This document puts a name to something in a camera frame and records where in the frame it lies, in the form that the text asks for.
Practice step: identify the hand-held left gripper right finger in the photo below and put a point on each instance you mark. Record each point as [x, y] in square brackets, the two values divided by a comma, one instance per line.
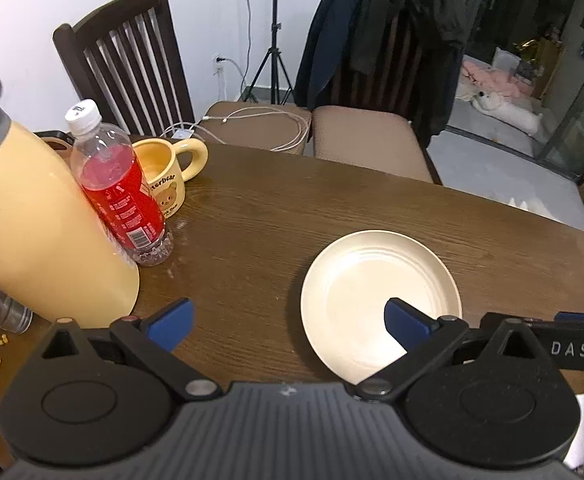
[407, 325]

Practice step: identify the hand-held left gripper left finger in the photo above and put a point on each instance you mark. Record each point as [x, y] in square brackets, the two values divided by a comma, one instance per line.
[171, 325]

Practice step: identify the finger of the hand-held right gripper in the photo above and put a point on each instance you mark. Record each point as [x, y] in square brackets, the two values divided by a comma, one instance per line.
[539, 324]
[578, 317]

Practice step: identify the cream round plate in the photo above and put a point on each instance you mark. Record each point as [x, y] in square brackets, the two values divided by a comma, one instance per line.
[357, 285]

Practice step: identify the red label water bottle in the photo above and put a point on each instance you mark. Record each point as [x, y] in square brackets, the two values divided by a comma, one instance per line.
[116, 190]

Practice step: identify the yellow bear mug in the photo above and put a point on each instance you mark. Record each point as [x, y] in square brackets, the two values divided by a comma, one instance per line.
[164, 175]

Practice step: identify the clear glass tumbler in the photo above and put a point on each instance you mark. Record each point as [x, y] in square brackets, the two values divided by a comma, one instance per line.
[6, 312]

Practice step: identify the yellow thermos jug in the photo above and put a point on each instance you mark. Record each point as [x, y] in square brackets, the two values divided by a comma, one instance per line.
[36, 220]

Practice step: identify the dark wooden dining chair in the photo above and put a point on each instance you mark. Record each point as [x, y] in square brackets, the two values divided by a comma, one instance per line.
[362, 140]
[111, 17]

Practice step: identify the white plush dog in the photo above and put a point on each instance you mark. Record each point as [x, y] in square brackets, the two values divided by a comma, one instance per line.
[509, 110]

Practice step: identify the sliding glass door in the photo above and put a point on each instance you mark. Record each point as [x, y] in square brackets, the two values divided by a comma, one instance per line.
[582, 85]

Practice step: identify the pink blanket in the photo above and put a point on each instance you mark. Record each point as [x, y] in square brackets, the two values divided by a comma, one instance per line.
[492, 77]

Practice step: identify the black jacket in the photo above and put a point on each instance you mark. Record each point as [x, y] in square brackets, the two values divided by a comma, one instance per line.
[422, 25]

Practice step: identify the navy jacket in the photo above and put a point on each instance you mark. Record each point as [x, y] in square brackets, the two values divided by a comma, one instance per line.
[327, 35]

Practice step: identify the black tripod stand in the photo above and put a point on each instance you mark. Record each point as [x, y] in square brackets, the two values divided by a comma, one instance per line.
[274, 35]

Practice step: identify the wall socket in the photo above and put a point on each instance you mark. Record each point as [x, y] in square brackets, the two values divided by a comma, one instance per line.
[219, 65]

